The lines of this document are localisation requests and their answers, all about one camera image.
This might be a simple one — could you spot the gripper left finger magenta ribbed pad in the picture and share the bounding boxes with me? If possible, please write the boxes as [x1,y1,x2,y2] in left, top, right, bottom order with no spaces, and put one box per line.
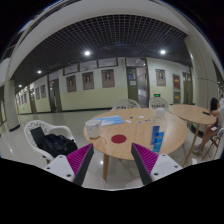
[44,144,94,186]

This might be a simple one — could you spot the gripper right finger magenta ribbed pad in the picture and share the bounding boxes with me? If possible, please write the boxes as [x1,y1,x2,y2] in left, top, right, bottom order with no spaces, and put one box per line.
[131,143,182,185]

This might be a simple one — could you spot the clear water bottle blue label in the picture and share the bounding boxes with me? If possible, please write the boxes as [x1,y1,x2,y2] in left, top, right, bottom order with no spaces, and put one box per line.
[151,108,167,153]

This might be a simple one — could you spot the black backpack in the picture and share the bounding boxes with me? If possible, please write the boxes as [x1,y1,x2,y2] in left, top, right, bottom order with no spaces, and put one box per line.
[31,127,78,158]

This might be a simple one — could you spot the red round coaster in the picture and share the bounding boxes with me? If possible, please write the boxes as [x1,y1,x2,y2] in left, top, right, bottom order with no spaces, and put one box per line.
[111,134,126,144]

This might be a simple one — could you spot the white mug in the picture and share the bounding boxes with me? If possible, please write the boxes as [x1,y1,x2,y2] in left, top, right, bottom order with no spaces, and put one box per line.
[85,120,101,138]

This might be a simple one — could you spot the white plastic armchair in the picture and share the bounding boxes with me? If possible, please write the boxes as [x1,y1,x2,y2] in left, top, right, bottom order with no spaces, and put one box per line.
[24,120,78,162]

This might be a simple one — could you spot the round wooden table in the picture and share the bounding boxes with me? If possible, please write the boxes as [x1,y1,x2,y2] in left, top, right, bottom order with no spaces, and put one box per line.
[84,108,188,180]
[168,104,216,166]

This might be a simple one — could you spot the blue paper sheets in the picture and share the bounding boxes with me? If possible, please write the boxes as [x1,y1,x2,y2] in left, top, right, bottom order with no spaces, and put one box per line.
[98,115,123,126]

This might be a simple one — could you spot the white lattice chair right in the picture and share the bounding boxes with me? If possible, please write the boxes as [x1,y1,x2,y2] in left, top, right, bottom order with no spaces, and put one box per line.
[149,97,169,109]

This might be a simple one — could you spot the white lattice chair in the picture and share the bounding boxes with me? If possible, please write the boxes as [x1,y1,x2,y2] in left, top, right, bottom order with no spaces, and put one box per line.
[149,97,169,109]
[112,99,140,110]

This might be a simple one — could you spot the white lattice chair left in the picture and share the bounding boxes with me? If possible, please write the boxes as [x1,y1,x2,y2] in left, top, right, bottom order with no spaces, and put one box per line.
[112,99,140,110]

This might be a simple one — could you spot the open grey door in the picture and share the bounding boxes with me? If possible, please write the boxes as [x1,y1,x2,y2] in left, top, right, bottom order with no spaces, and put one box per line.
[136,68,148,107]

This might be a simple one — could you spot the seated person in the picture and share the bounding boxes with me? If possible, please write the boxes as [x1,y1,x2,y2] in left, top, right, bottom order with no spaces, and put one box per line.
[193,96,224,156]

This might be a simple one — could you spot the red notice board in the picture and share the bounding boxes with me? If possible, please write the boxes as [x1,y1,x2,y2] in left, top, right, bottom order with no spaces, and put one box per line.
[173,75,180,90]

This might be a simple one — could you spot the framed portrait on wall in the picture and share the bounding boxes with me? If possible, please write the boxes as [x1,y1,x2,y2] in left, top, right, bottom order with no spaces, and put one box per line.
[82,72,94,90]
[66,76,76,92]
[101,69,115,88]

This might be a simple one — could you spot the framed portrait right wall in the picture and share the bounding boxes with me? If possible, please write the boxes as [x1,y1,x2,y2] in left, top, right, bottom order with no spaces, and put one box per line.
[156,69,166,86]

